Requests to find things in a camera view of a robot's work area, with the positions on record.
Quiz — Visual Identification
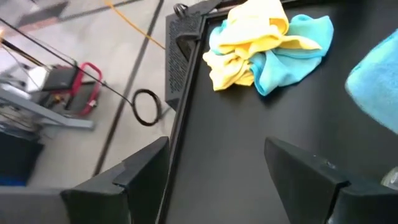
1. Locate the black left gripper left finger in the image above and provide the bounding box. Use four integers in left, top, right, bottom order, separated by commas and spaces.
60, 136, 170, 224

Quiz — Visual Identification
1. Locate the grey desk leg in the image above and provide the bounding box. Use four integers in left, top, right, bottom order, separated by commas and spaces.
0, 88, 96, 131

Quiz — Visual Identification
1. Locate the yellow orange power cord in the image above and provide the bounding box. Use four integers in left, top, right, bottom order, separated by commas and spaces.
104, 0, 166, 50

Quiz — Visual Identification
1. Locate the red and black cart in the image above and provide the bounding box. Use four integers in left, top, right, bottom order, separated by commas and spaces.
40, 61, 104, 118

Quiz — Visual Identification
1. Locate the yellow microfiber towel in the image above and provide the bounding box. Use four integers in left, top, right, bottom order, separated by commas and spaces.
201, 0, 323, 92

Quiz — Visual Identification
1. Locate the blue microfiber towel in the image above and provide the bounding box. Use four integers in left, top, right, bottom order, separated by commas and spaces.
208, 14, 335, 97
344, 28, 398, 135

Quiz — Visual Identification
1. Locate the black metal table frame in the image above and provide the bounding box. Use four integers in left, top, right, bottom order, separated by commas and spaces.
154, 0, 312, 224

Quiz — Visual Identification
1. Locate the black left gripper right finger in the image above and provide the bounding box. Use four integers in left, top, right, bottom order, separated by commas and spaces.
264, 136, 398, 224

